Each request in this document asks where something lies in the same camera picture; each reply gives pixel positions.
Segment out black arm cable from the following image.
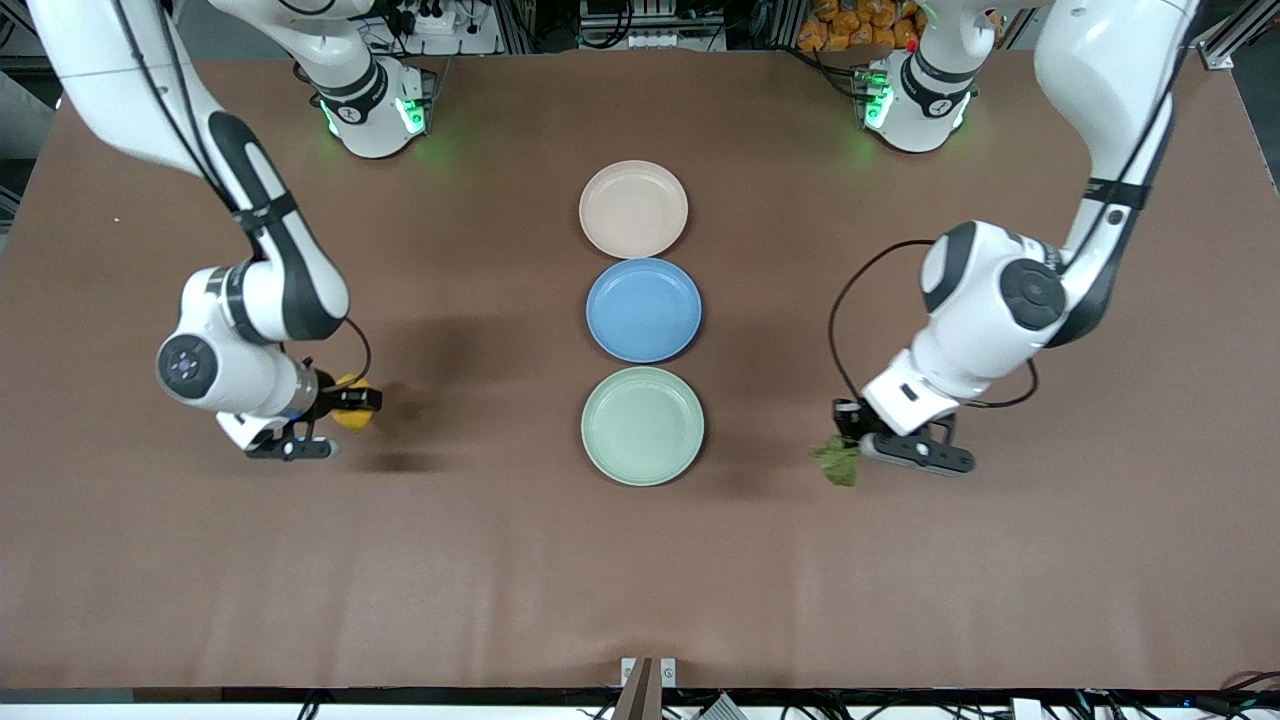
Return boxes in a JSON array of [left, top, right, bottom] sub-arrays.
[[343, 317, 374, 389], [827, 239, 938, 403]]

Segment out blue plate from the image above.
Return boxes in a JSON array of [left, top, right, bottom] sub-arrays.
[[585, 258, 703, 364]]

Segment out aluminium frame profile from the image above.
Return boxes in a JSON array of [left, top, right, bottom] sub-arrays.
[[1195, 0, 1280, 71]]

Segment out white power strip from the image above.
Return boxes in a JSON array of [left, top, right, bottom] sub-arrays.
[[385, 0, 501, 56]]

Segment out orange snack bags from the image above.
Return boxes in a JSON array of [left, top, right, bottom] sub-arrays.
[[797, 0, 926, 53]]

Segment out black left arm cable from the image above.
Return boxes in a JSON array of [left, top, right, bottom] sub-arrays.
[[827, 239, 938, 403]]

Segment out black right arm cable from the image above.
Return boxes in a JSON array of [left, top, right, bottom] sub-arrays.
[[343, 317, 374, 389]]

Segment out light green plate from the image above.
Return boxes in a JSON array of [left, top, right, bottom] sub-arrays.
[[580, 366, 706, 488]]

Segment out green lettuce leaf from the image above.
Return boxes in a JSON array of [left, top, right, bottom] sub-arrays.
[[810, 435, 863, 489]]

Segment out yellow lemon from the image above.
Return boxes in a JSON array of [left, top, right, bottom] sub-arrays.
[[330, 374, 377, 433]]

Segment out metal table edge bracket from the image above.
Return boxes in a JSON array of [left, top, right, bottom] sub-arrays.
[[612, 657, 679, 720]]

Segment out cream plate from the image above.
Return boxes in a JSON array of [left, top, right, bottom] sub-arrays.
[[578, 160, 690, 260]]

